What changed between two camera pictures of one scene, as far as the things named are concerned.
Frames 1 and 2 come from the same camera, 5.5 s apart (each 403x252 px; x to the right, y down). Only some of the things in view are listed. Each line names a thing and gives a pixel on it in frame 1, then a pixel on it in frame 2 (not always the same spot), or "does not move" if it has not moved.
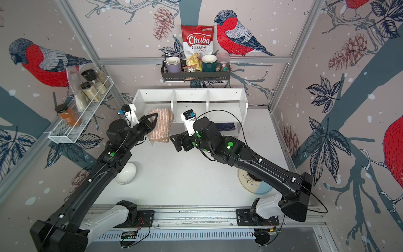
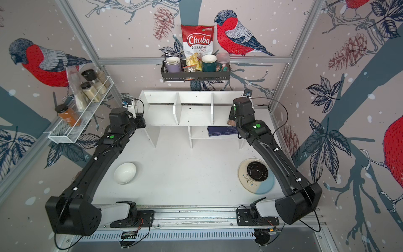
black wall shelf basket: x=182 y=75 does not move
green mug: x=209 y=63 does not move
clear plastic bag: x=75 y=78 does not move
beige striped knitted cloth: x=161 y=131 to x=231 y=122
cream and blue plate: x=253 y=185 does not move
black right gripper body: x=190 y=142 to x=232 y=116
